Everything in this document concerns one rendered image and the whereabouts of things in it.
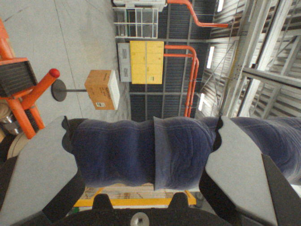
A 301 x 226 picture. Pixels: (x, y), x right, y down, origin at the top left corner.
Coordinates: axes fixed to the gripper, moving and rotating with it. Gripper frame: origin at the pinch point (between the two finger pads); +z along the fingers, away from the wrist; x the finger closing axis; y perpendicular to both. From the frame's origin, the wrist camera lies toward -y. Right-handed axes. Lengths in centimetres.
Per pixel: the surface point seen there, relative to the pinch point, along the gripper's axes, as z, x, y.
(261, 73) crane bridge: 142, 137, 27
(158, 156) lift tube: 12.4, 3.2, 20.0
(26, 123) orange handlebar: 19.2, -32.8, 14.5
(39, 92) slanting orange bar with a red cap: 21.0, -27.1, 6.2
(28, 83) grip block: 24.6, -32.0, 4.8
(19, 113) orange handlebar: 19.1, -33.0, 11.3
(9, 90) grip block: 18.7, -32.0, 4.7
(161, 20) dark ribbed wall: 1081, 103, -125
